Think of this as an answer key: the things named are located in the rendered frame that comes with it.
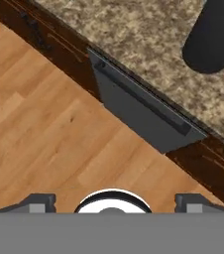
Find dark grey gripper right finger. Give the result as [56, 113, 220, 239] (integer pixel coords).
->
[174, 192, 224, 214]

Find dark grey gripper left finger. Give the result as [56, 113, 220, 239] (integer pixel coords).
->
[0, 192, 57, 214]

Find dark wood cupboard run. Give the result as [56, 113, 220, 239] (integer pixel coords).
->
[0, 0, 102, 102]
[166, 134, 224, 210]

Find white and black round disc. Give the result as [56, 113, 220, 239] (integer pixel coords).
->
[73, 188, 153, 214]

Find grey dishwasher door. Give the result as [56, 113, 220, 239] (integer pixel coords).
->
[86, 48, 208, 154]

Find black dishwasher handle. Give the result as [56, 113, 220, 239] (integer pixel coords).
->
[94, 61, 191, 136]

